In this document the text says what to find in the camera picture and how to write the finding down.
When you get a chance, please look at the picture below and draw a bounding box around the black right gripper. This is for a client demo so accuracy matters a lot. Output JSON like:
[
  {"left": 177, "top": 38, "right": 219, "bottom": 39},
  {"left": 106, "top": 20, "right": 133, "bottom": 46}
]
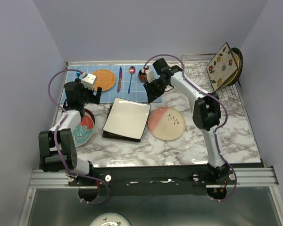
[{"left": 142, "top": 79, "right": 168, "bottom": 105}]

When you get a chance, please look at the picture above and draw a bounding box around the red rimmed round plate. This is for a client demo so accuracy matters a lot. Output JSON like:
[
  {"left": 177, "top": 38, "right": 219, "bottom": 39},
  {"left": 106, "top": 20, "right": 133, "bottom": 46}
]
[{"left": 84, "top": 109, "right": 95, "bottom": 125}]

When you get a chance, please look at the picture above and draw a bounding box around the beige floral round plate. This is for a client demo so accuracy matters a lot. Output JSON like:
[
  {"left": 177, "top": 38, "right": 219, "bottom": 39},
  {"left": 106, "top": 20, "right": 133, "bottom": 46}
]
[{"left": 148, "top": 107, "right": 186, "bottom": 141}]

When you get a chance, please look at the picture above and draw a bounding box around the white square plate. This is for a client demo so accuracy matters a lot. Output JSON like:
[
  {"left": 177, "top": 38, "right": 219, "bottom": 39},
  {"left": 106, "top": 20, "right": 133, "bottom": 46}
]
[{"left": 102, "top": 97, "right": 152, "bottom": 140}]

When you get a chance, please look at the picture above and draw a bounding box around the black teal square plate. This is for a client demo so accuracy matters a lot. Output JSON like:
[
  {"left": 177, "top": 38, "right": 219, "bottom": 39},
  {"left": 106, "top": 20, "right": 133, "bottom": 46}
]
[{"left": 102, "top": 105, "right": 142, "bottom": 143}]

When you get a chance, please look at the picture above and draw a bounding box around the white red rimmed plate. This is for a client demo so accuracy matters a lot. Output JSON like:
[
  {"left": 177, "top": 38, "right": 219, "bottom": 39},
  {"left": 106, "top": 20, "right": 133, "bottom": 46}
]
[{"left": 72, "top": 116, "right": 94, "bottom": 147}]

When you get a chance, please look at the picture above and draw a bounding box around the cream square dark-rimmed plate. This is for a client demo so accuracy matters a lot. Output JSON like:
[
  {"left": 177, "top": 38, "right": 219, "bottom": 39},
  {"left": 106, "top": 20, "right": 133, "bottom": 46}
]
[{"left": 207, "top": 42, "right": 238, "bottom": 91}]

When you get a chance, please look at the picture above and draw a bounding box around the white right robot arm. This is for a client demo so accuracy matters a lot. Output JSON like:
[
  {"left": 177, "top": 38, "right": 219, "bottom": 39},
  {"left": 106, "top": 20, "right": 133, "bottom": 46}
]
[{"left": 139, "top": 55, "right": 237, "bottom": 185}]

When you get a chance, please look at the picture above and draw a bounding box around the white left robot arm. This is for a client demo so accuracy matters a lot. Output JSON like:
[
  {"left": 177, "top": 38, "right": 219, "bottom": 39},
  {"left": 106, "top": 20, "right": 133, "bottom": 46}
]
[{"left": 38, "top": 79, "right": 101, "bottom": 186}]

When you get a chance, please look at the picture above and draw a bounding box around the woven wicker round trivet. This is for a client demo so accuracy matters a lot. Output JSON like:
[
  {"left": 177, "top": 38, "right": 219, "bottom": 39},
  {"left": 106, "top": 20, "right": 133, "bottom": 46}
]
[{"left": 92, "top": 69, "right": 116, "bottom": 91}]

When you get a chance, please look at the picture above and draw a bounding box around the orange black mug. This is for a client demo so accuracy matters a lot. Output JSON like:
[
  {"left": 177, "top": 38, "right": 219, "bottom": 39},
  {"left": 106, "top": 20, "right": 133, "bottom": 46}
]
[{"left": 138, "top": 70, "right": 147, "bottom": 82}]

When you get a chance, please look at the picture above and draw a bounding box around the iridescent knife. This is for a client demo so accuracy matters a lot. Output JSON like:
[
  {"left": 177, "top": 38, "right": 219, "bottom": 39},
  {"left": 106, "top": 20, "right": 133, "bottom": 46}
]
[{"left": 117, "top": 66, "right": 123, "bottom": 93}]

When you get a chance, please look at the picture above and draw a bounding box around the blue grid placemat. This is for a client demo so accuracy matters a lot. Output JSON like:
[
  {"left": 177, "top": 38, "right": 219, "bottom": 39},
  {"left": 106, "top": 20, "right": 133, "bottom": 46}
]
[{"left": 69, "top": 64, "right": 147, "bottom": 104}]

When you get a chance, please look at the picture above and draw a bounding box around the iridescent spoon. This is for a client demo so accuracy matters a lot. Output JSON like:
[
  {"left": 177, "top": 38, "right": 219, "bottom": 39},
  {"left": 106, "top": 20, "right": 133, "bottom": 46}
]
[{"left": 127, "top": 66, "right": 136, "bottom": 94}]

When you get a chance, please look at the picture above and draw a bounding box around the yellow round plate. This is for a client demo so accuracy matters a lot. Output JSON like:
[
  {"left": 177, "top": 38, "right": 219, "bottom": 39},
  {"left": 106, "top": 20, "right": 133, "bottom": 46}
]
[{"left": 226, "top": 53, "right": 241, "bottom": 86}]

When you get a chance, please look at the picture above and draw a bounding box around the dark olive round plate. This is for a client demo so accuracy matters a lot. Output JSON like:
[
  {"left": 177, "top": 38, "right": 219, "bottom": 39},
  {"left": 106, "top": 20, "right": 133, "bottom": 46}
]
[{"left": 227, "top": 48, "right": 243, "bottom": 86}]

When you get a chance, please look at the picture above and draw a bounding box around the white floral plate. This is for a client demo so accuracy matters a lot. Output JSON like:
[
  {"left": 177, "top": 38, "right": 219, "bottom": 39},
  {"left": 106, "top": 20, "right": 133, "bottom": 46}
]
[{"left": 90, "top": 212, "right": 131, "bottom": 226}]

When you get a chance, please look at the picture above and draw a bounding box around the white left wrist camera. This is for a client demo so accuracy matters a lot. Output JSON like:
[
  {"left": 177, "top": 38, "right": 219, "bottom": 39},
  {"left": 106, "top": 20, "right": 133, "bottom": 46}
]
[{"left": 81, "top": 73, "right": 97, "bottom": 90}]

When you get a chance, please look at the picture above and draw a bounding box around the wire dish rack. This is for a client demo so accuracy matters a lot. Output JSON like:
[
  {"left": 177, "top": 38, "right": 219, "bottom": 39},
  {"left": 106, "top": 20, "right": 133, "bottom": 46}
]
[{"left": 181, "top": 53, "right": 248, "bottom": 109}]

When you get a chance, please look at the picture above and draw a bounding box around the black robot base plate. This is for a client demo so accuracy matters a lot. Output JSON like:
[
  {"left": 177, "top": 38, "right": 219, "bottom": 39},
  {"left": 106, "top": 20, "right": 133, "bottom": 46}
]
[{"left": 68, "top": 164, "right": 235, "bottom": 196}]

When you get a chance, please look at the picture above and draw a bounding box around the aluminium frame rail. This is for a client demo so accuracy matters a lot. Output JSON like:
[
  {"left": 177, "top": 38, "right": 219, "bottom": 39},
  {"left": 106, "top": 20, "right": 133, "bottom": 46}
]
[{"left": 28, "top": 168, "right": 278, "bottom": 189}]

